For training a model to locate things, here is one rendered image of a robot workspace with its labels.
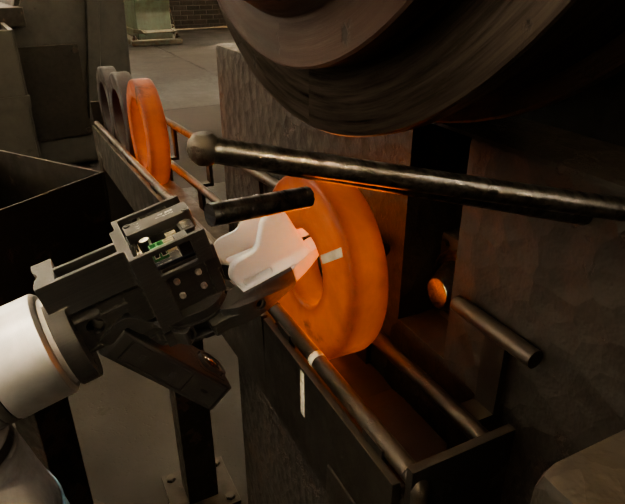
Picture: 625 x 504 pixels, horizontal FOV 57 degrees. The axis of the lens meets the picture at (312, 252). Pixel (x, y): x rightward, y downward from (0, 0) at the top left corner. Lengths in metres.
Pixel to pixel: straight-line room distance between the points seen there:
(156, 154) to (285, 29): 0.69
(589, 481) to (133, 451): 1.23
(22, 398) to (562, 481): 0.31
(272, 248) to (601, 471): 0.27
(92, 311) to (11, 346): 0.05
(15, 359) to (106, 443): 1.05
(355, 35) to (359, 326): 0.23
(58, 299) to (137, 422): 1.08
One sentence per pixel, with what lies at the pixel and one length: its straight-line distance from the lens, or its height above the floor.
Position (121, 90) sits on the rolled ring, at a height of 0.76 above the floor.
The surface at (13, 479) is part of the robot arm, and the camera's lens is 0.47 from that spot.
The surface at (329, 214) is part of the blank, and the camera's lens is 0.41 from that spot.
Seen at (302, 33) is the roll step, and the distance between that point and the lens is 0.30.
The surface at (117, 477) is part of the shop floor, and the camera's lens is 1.36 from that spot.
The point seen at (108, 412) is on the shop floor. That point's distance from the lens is 1.52.
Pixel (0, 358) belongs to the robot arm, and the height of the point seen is 0.75.
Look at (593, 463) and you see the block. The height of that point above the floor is 0.80.
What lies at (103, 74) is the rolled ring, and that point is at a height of 0.75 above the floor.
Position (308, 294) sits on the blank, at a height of 0.71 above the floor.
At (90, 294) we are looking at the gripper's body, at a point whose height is 0.77.
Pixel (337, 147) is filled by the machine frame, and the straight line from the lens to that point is 0.52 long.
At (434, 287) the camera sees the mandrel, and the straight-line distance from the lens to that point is 0.45.
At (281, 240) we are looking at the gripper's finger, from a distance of 0.42.
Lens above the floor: 0.96
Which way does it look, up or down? 26 degrees down
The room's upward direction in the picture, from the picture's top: straight up
